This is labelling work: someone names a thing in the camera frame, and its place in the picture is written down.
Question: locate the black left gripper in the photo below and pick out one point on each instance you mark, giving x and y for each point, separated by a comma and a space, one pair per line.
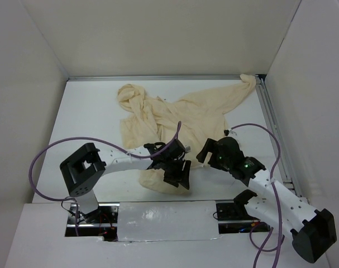
174, 178

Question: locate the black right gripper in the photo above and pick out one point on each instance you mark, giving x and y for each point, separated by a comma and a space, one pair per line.
210, 146

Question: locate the cream yellow jacket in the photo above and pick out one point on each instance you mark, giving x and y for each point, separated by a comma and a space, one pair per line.
201, 113

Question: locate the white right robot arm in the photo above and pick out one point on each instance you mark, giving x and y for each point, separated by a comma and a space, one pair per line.
311, 231

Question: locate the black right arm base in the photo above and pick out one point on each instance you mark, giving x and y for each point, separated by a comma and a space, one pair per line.
232, 216

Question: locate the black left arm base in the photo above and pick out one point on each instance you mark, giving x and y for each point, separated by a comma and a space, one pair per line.
102, 224

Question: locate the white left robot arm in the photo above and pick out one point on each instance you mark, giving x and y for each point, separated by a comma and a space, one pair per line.
83, 169

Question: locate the white taped front board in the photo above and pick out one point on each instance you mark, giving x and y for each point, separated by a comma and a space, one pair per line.
167, 221

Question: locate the aluminium frame rail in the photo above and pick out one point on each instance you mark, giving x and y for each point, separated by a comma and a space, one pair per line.
89, 109

